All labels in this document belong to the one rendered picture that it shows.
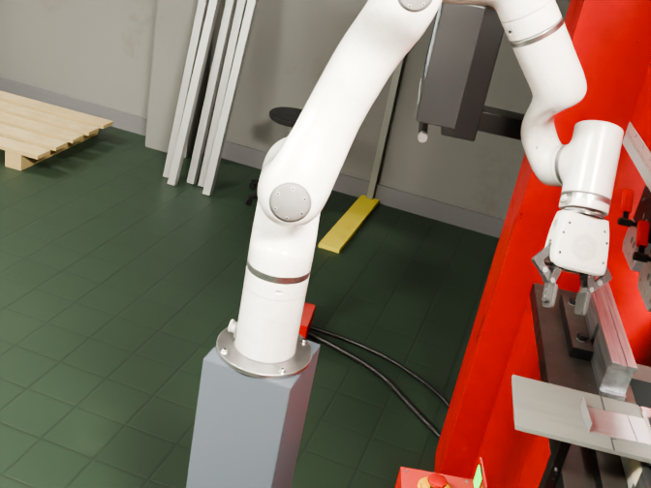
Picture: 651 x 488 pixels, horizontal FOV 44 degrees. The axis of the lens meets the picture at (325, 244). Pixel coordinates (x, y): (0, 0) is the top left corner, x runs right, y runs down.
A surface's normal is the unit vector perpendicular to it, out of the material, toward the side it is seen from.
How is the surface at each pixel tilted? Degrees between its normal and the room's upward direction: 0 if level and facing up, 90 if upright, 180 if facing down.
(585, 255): 61
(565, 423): 0
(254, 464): 90
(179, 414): 0
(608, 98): 90
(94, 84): 90
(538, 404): 0
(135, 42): 90
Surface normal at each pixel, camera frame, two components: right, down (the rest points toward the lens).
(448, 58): -0.13, 0.40
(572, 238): 0.14, -0.08
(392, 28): -0.31, 0.84
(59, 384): 0.18, -0.89
